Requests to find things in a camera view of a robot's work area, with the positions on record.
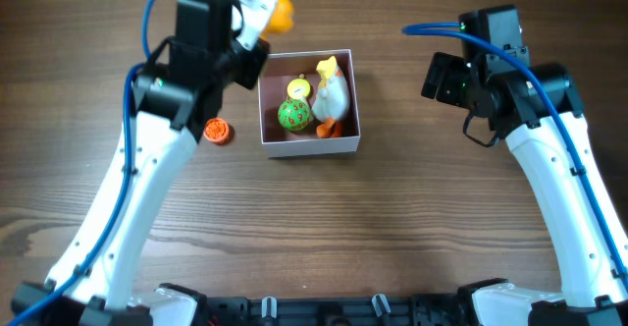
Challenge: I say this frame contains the yellow wooden rattle drum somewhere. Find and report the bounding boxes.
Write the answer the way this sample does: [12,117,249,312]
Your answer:
[287,74,312,103]

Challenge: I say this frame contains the orange dinosaur toy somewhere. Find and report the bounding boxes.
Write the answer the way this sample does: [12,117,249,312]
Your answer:
[260,0,294,40]

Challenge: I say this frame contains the green ball with orange numbers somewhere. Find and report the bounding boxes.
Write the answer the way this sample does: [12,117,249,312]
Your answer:
[278,97,311,132]

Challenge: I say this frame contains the white box with pink interior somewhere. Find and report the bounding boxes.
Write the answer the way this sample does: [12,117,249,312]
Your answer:
[258,49,361,158]

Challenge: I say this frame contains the white plush duck toy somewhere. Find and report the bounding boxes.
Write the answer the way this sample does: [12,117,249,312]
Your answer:
[312,56,350,138]

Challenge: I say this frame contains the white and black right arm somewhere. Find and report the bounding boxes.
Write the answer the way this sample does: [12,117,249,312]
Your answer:
[403,5,627,325]

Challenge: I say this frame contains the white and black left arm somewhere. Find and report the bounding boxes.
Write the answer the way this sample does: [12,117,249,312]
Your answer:
[11,0,281,325]

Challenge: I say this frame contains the orange round spinner toy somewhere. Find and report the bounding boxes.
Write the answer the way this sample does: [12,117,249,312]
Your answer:
[203,118,232,145]

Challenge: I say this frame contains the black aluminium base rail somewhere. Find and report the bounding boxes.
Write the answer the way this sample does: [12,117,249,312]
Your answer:
[199,294,479,326]

